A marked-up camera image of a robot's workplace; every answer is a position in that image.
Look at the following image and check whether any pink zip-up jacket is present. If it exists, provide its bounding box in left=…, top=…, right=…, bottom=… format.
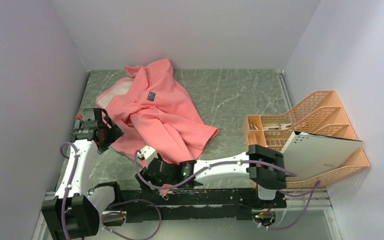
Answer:
left=95, top=58, right=219, bottom=164

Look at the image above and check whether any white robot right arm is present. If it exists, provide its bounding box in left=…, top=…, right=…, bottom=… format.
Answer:
left=135, top=145, right=295, bottom=208

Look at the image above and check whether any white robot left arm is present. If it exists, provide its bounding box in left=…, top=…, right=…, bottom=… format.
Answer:
left=41, top=108, right=124, bottom=240

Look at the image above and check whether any white folder in organizer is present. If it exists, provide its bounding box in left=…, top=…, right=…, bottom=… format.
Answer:
left=280, top=130, right=363, bottom=182

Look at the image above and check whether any orange plastic desk organizer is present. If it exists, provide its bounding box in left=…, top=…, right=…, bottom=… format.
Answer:
left=243, top=90, right=371, bottom=189

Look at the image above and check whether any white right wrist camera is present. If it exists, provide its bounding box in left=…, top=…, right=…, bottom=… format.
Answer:
left=137, top=145, right=159, bottom=168

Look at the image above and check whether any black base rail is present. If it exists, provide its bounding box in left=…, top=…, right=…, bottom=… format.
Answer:
left=105, top=188, right=287, bottom=223

